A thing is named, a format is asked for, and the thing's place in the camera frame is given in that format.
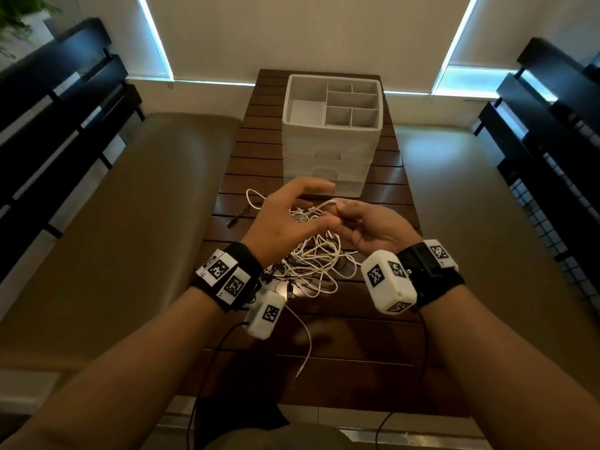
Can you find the person's right forearm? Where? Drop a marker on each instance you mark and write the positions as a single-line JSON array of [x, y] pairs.
[[506, 370]]

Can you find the black left wristband with markers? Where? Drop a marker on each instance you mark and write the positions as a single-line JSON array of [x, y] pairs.
[[229, 276]]

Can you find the wooden slatted table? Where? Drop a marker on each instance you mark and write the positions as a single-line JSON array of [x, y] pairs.
[[253, 159]]

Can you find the black wristband with markers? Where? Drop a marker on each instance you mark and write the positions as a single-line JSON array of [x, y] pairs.
[[431, 271], [229, 276]]

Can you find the person's left hand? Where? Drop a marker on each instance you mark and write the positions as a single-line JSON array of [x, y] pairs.
[[281, 220]]

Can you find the person's left forearm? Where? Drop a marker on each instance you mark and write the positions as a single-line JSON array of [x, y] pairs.
[[131, 370]]

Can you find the beige roller blind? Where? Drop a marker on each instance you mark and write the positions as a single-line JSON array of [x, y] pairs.
[[304, 32], [117, 32]]

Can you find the black right wristband with markers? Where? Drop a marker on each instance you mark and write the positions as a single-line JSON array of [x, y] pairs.
[[431, 271]]

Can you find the person's dark trouser leg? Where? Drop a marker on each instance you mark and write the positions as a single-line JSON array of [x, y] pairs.
[[239, 412]]

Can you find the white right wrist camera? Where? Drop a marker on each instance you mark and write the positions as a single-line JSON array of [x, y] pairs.
[[386, 281]]

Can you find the white drawer organizer box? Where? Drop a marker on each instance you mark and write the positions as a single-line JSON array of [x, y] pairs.
[[328, 149]]

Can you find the person's right hand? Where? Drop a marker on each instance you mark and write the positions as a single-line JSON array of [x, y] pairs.
[[375, 229]]

